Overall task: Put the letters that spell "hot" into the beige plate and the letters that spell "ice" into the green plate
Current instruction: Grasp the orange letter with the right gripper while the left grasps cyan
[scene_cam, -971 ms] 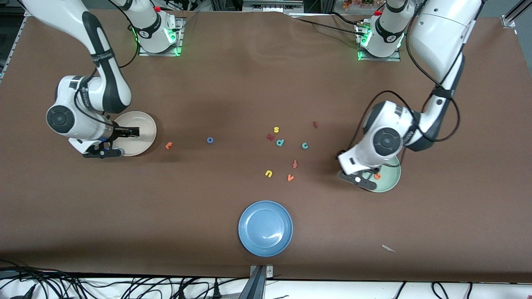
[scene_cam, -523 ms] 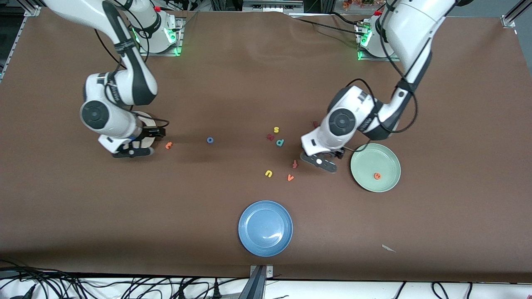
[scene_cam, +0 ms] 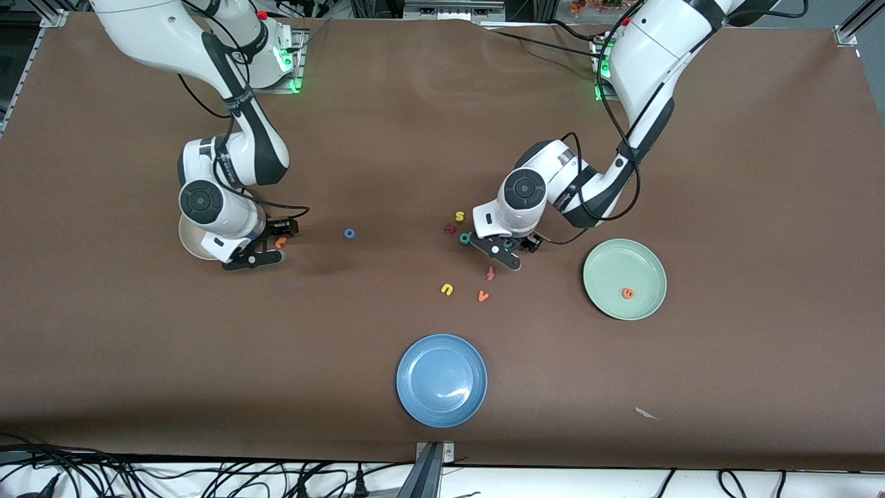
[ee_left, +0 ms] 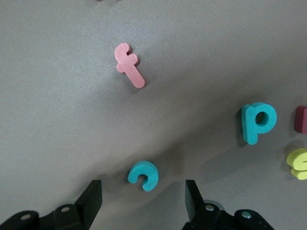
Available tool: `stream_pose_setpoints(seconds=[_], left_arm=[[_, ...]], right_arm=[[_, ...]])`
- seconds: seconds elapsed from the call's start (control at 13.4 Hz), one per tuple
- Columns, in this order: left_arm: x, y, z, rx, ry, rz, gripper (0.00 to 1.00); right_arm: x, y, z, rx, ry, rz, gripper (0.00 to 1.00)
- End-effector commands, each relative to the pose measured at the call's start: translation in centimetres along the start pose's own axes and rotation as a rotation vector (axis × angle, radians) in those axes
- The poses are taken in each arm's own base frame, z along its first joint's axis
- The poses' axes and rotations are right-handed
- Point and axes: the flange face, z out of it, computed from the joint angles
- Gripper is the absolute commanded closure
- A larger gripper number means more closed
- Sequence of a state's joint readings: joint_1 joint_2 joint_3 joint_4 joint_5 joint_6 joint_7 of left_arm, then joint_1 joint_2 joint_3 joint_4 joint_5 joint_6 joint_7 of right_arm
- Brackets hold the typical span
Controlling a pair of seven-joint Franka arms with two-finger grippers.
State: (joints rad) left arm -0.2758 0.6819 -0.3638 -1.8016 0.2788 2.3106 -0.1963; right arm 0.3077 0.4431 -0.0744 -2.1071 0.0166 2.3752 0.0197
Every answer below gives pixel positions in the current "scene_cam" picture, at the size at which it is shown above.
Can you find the orange artificial flowers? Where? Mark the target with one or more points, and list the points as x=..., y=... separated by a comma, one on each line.
x=601, y=5

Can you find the aluminium table edge rail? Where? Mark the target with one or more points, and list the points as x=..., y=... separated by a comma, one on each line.
x=21, y=76

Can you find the aluminium corner profile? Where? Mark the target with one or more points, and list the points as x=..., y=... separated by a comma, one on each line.
x=854, y=24
x=55, y=17

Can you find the beige brown plate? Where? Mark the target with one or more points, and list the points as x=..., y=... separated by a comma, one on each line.
x=190, y=242

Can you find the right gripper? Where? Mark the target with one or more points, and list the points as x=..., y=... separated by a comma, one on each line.
x=282, y=227

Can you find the brown table cover sheet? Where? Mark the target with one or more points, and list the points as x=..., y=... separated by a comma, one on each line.
x=387, y=138

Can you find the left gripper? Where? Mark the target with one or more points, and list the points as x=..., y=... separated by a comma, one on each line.
x=529, y=242

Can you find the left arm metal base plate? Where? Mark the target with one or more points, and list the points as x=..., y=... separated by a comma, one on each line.
x=600, y=93

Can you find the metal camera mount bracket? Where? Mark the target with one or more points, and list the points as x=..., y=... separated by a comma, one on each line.
x=434, y=453

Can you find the small white paper scrap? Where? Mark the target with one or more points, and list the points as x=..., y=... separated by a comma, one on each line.
x=645, y=413

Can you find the light green plate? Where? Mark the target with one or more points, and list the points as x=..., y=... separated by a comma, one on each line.
x=624, y=270

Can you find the blue plate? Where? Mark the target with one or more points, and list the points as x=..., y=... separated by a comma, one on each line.
x=442, y=380

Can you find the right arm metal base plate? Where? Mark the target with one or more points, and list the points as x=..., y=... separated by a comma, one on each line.
x=276, y=88

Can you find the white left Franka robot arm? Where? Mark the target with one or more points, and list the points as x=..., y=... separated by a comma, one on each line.
x=650, y=55

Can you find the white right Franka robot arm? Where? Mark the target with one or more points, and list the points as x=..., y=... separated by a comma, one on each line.
x=138, y=28

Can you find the silver aluminium frame piece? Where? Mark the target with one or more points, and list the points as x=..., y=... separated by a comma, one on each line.
x=453, y=8

